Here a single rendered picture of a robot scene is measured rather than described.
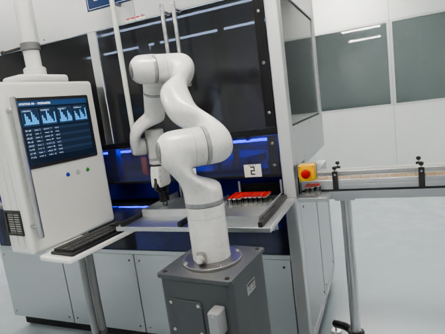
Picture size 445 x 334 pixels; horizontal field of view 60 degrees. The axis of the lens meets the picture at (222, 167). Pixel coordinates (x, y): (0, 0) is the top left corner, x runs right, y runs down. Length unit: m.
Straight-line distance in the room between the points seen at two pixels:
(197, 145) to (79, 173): 1.01
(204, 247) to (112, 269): 1.31
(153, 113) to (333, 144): 4.97
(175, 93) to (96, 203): 1.00
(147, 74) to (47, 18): 1.15
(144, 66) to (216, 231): 0.61
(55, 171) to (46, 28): 0.87
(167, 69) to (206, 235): 0.60
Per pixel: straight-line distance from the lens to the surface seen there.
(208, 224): 1.16
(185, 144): 1.10
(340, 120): 6.34
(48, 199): 1.92
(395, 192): 1.86
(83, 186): 2.04
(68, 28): 2.33
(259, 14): 1.80
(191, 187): 1.13
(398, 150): 6.37
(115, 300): 2.52
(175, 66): 1.40
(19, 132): 1.78
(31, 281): 2.95
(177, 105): 1.24
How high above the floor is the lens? 1.33
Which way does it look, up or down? 9 degrees down
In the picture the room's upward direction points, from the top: 7 degrees counter-clockwise
